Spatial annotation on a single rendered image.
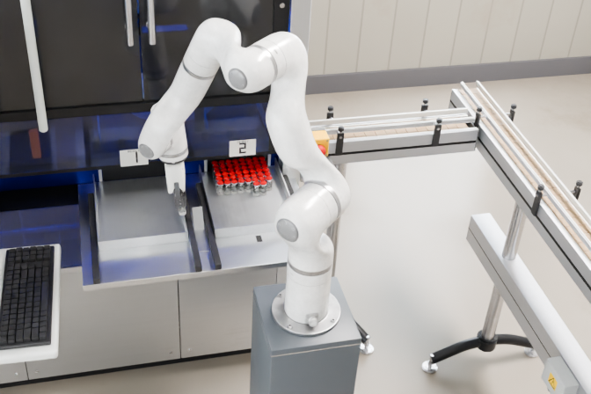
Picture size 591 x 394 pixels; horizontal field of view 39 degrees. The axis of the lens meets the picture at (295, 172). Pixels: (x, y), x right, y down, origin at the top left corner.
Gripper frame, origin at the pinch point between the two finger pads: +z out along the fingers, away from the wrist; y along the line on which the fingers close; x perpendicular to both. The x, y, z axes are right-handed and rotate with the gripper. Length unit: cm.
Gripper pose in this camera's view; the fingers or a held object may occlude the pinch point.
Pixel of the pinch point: (179, 198)
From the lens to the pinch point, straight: 246.8
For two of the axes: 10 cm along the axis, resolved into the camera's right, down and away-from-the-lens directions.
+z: 0.4, 7.9, 6.1
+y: 1.2, 6.0, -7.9
